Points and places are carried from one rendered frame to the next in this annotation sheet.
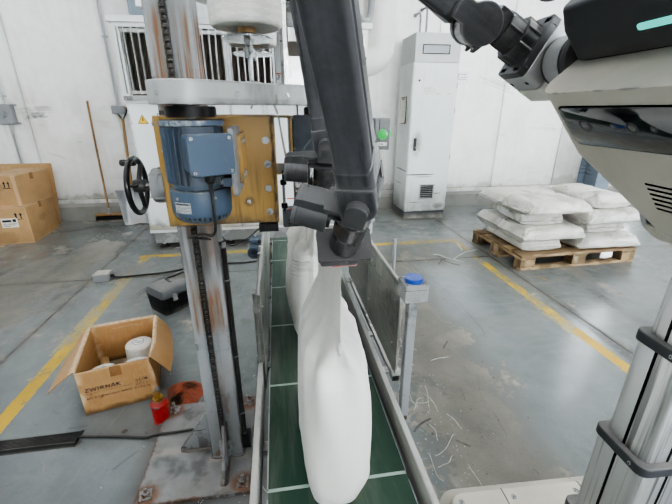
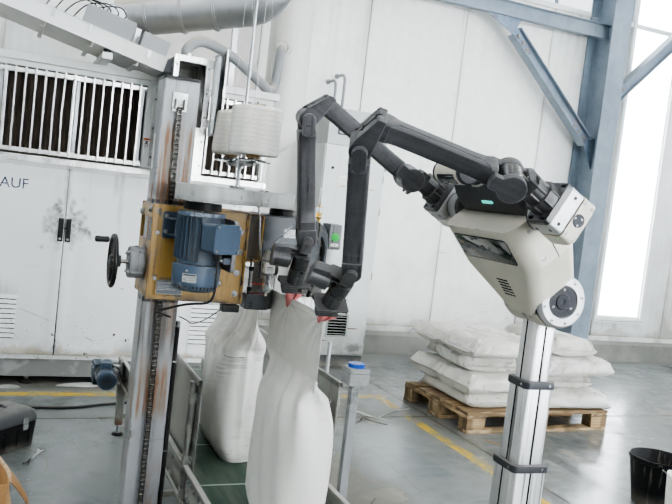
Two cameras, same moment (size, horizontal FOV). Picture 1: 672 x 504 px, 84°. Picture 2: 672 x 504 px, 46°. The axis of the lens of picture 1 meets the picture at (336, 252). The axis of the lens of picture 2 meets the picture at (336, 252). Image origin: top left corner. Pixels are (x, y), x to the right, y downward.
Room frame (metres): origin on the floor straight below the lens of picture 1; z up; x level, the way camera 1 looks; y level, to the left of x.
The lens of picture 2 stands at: (-1.53, 0.55, 1.42)
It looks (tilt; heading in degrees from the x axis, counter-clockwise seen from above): 4 degrees down; 345
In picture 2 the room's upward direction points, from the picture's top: 7 degrees clockwise
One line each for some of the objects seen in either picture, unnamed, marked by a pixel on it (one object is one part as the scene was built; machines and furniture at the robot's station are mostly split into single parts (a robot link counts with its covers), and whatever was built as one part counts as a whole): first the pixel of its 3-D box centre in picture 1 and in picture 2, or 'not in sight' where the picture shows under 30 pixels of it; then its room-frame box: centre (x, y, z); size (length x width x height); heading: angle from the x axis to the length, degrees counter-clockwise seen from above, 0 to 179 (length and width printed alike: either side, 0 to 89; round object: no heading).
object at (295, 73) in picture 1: (296, 51); (179, 117); (3.60, 0.34, 1.82); 0.51 x 0.27 x 0.71; 9
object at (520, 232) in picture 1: (540, 228); (490, 378); (3.31, -1.90, 0.32); 0.66 x 0.43 x 0.15; 101
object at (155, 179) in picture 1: (162, 184); (134, 261); (1.16, 0.54, 1.14); 0.11 x 0.06 x 0.11; 9
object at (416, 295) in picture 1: (412, 289); (355, 375); (1.09, -0.25, 0.81); 0.08 x 0.08 x 0.06; 9
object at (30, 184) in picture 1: (16, 186); not in sight; (4.09, 3.52, 0.56); 0.50 x 0.38 x 0.32; 1
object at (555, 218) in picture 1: (524, 210); (471, 354); (3.51, -1.83, 0.44); 0.66 x 0.42 x 0.14; 3
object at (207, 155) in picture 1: (208, 159); (220, 242); (0.88, 0.29, 1.25); 0.10 x 0.08 x 0.12; 124
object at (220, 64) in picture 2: not in sight; (218, 94); (3.22, 0.15, 1.95); 0.30 x 0.01 x 0.48; 9
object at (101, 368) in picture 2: (257, 245); (107, 373); (2.76, 0.62, 0.35); 0.30 x 0.15 x 0.15; 9
